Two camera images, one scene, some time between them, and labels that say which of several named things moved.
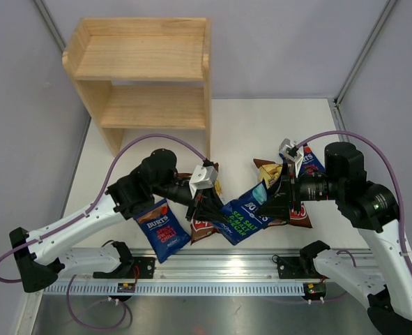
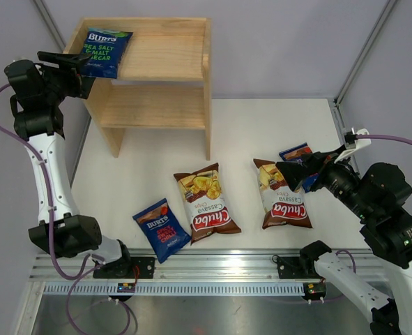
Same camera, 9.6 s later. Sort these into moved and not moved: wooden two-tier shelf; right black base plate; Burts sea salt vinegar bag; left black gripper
Moved: left black gripper; Burts sea salt vinegar bag
Not moved: wooden two-tier shelf; right black base plate
